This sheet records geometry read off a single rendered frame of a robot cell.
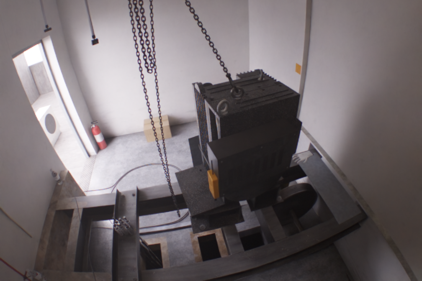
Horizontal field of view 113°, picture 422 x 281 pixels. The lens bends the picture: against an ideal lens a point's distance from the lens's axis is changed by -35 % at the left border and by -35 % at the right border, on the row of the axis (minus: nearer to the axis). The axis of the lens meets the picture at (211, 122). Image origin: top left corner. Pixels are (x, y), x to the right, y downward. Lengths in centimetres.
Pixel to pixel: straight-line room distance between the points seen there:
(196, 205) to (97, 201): 102
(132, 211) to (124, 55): 225
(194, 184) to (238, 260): 65
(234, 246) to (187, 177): 63
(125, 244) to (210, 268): 67
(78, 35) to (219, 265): 326
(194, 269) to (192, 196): 53
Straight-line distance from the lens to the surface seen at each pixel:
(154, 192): 196
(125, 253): 174
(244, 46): 349
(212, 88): 123
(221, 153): 97
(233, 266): 156
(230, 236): 164
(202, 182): 162
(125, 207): 195
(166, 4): 317
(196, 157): 192
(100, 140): 374
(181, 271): 158
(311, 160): 220
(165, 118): 356
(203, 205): 150
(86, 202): 219
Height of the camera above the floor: 215
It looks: 35 degrees down
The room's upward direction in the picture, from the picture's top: 5 degrees counter-clockwise
